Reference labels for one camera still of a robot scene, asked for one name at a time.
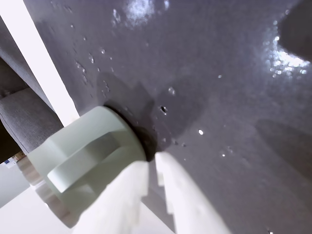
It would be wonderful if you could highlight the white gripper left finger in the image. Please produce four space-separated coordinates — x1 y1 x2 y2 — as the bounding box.
72 158 150 234

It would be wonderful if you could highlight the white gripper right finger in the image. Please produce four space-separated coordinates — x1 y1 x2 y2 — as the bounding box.
155 152 233 234

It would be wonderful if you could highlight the pale green steel mug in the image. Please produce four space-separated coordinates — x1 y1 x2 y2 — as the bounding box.
26 103 158 229

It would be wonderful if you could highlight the grey fabric sofa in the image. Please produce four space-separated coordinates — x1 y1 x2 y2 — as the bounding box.
0 21 65 155

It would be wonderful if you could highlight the black table mat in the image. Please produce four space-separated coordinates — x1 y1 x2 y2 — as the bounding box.
23 0 312 234

